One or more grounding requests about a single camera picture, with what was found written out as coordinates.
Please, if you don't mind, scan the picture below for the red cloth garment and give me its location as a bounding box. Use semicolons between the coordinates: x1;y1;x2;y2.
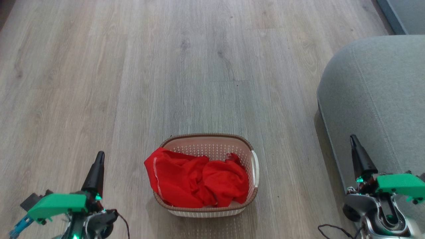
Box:
144;147;250;208

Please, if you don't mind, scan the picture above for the grey fabric sofa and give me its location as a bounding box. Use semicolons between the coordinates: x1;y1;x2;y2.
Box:
316;35;425;213

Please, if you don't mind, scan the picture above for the blue cable connector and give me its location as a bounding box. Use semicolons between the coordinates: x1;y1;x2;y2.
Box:
9;215;35;239

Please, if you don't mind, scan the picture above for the white plastic brown-rimmed laundry basket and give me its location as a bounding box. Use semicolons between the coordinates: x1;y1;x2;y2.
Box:
153;133;260;218

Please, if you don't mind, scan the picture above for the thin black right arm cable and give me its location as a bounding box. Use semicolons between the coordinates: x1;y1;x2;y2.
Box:
318;224;363;239

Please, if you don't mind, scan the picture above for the dark grey furniture piece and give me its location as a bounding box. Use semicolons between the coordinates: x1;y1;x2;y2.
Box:
376;0;425;36

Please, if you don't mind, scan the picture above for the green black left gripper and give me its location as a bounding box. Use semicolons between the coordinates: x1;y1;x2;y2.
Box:
20;151;119;229

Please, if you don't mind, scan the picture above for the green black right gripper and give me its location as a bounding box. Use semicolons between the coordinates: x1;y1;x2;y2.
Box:
346;134;425;204

